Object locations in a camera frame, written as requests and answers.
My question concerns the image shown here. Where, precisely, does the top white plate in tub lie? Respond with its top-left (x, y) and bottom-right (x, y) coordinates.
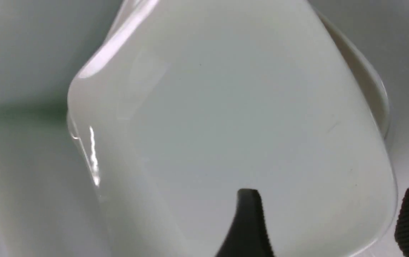
top-left (313, 7), bottom-right (391, 138)

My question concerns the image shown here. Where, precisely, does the large white square plate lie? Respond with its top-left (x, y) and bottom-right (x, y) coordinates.
top-left (68, 0), bottom-right (398, 257)

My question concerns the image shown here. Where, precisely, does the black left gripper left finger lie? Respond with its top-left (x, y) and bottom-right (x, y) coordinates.
top-left (216, 188), bottom-right (275, 257)

